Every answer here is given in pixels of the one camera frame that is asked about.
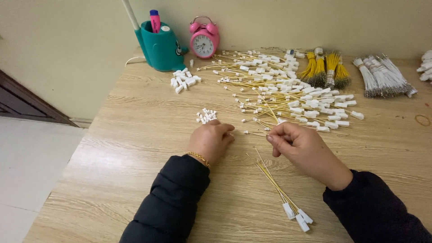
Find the pile of small white plugs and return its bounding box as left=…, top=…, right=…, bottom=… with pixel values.
left=196, top=108, right=218, bottom=125

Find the teal desk lamp base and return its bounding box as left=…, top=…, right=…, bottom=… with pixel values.
left=135, top=20, right=189, bottom=72

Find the person's right hand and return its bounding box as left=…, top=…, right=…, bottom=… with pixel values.
left=266, top=121, right=353, bottom=191

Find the white power cable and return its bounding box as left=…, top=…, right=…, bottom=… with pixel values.
left=124, top=55, right=146, bottom=67

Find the bundle of yellow wires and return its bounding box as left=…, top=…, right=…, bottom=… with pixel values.
left=324, top=51, right=340, bottom=89
left=298, top=51, right=318, bottom=82
left=334, top=57, right=352, bottom=90
left=311, top=47, right=327, bottom=88

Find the heap of yellow wire harnesses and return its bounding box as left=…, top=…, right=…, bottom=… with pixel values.
left=197, top=49, right=365, bottom=136

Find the heap of white parts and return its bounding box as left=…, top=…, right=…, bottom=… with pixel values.
left=416, top=49, right=432, bottom=82

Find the yellow wire harness white connector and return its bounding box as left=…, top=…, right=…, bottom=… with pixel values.
left=254, top=148, right=314, bottom=225
left=246, top=153, right=296, bottom=221
left=256, top=160, right=310, bottom=233

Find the pile of large white housings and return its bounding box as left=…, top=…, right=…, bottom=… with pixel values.
left=170, top=67, right=202, bottom=95

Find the gold chain bracelet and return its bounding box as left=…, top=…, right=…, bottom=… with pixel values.
left=184, top=151, right=212, bottom=169

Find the white lamp neck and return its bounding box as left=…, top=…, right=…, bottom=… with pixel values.
left=121, top=0, right=140, bottom=32

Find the pink twin-bell alarm clock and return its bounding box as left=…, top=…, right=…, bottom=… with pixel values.
left=189, top=16, right=221, bottom=60

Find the bundle of white wires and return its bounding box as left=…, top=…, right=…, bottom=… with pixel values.
left=352, top=57, right=381, bottom=99
left=376, top=54, right=418, bottom=99
left=362, top=55, right=407, bottom=98

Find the person's left hand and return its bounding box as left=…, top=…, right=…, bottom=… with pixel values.
left=187, top=119, right=235, bottom=166

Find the pink highlighter pen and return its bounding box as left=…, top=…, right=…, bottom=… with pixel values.
left=149, top=9, right=162, bottom=34

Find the dark brown door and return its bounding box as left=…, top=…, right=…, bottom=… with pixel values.
left=0, top=69, right=79, bottom=128

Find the tan rubber band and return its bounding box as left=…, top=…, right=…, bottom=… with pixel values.
left=414, top=114, right=431, bottom=127

